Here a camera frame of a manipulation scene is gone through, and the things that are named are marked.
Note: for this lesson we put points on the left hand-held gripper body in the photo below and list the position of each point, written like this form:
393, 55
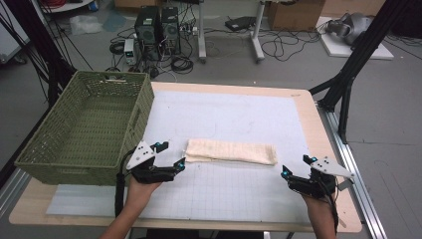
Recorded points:
141, 157

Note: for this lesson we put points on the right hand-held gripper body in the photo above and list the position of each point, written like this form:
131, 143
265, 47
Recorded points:
318, 184

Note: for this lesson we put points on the cream towel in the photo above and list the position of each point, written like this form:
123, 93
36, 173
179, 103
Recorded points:
229, 152

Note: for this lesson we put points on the person's right hand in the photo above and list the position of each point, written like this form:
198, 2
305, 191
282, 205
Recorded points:
320, 205

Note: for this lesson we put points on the person's left hand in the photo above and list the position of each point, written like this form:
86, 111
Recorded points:
141, 194

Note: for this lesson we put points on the green woven basket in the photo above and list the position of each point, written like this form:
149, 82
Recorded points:
89, 129

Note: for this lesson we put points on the white grid mat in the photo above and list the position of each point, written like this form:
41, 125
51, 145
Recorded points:
225, 116

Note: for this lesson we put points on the small grey power supply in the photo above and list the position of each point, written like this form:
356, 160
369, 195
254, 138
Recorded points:
130, 51

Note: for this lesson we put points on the white floor board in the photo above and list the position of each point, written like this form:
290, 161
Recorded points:
341, 49

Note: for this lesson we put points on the black metal tripod stand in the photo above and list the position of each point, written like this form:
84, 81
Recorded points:
360, 56

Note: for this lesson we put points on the black computer tower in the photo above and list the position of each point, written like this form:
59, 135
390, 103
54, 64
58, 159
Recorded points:
170, 30
147, 31

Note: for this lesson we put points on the white stand leg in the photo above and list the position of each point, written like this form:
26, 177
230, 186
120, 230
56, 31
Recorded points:
258, 36
201, 33

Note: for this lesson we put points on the grey helmet-like device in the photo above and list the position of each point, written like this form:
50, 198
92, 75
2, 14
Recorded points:
355, 26

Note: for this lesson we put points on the clear plastic bag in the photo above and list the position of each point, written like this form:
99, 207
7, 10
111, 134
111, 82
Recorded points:
85, 25

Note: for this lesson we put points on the brown cardboard box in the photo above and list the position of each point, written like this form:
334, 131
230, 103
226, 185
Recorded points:
295, 15

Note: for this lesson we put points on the flat black device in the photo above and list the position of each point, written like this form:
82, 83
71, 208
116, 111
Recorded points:
240, 23

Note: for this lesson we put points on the aluminium rail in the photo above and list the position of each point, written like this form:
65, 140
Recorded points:
13, 192
355, 172

